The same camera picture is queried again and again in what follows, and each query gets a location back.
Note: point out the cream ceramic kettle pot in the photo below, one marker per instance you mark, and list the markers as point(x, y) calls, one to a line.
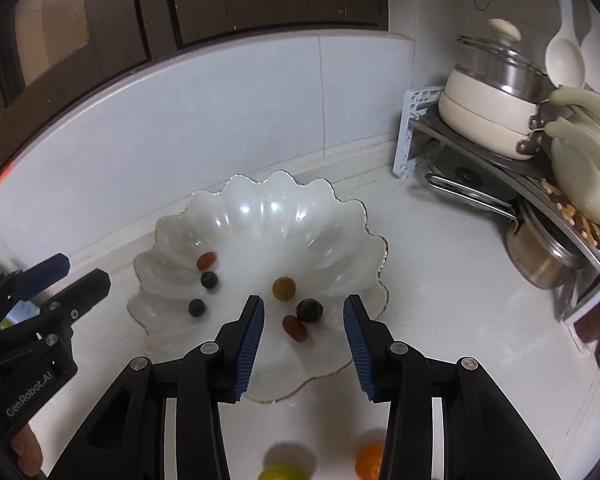
point(575, 148)

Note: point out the person hand holding gripper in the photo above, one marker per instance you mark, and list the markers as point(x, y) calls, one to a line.
point(28, 452)

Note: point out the white rice spoon left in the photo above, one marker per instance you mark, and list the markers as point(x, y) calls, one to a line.
point(563, 58)

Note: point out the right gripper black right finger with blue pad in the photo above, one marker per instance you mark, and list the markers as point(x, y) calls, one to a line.
point(390, 371)

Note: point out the stainless steel pot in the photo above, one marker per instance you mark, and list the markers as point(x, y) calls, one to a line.
point(540, 251)

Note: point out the small red cherry tomato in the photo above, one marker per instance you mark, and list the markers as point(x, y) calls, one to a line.
point(206, 260)

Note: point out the dark grape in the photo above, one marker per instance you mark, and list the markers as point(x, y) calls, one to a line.
point(309, 310)

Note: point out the cream stacked pot glass lid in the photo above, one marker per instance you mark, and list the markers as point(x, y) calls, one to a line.
point(493, 92)

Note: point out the dark wooden window frame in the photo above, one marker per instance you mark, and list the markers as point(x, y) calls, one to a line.
point(56, 53)

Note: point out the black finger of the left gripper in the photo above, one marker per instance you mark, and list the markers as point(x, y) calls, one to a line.
point(78, 298)

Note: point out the small yellow kumquat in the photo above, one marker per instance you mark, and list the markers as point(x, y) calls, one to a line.
point(284, 288)

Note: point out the white scalloped ceramic bowl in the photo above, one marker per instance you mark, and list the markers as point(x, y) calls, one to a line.
point(260, 231)

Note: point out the orange fruit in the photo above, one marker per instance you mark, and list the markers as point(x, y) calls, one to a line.
point(368, 461)

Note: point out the green apple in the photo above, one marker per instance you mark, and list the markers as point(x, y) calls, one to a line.
point(282, 472)

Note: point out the glass pan lid under shelf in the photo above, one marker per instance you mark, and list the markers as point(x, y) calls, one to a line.
point(453, 174)

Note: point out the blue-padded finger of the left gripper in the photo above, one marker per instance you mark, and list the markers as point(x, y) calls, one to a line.
point(29, 283)

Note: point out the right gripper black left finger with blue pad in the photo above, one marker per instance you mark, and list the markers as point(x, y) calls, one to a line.
point(218, 371)

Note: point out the white metal corner shelf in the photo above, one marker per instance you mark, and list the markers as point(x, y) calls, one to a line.
point(531, 180)

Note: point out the dark blueberry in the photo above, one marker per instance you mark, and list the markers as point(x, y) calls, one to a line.
point(196, 308)
point(209, 280)

